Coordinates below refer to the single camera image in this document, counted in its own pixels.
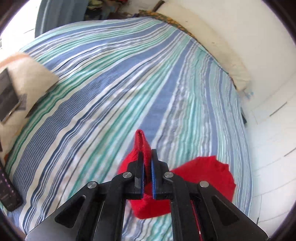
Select red sweater with white print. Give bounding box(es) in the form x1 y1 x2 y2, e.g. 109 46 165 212
118 130 235 240

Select pile of colourful clothes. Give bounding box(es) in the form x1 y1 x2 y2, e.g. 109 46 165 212
83 0 139 21

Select black remote control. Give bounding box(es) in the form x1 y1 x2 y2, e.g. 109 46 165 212
0 163 23 212

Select white wardrobe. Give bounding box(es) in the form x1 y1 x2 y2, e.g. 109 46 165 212
240 73 295 236

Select blue green striped bedspread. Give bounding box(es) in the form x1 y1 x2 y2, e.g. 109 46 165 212
6 18 253 233

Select dark tablet device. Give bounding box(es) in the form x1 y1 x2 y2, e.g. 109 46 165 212
0 68 20 123

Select cream fluffy pillow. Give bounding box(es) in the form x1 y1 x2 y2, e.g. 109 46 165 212
1 53 59 163

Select cream padded headboard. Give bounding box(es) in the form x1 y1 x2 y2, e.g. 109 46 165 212
157 3 251 91

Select blue curtain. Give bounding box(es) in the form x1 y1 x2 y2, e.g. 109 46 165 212
35 0 89 38

